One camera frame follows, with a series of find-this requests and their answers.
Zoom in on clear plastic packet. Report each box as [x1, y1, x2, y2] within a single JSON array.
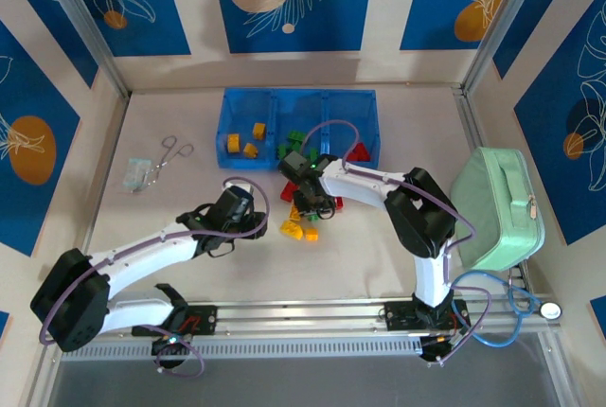
[[123, 157, 153, 190]]

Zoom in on grey slotted cable duct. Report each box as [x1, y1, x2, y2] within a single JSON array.
[[59, 336, 425, 362]]

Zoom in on blue stethoscope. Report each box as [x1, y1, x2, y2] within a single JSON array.
[[449, 262, 564, 349]]

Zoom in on black electronics module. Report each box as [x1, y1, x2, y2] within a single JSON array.
[[151, 334, 193, 359], [419, 335, 463, 363]]

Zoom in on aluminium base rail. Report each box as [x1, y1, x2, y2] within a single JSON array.
[[40, 296, 562, 345]]

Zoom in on mint green zip case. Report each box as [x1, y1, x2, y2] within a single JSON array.
[[449, 146, 546, 272]]

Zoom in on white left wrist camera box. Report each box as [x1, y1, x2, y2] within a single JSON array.
[[222, 179, 255, 203]]

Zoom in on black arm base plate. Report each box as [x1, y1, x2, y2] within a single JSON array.
[[384, 301, 470, 332], [131, 305, 219, 337]]

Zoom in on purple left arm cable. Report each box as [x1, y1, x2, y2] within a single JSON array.
[[40, 176, 272, 379]]

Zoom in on metal forceps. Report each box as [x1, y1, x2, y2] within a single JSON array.
[[134, 135, 196, 195]]

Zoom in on aluminium frame post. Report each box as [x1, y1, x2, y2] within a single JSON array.
[[461, 0, 545, 94], [32, 0, 132, 98]]

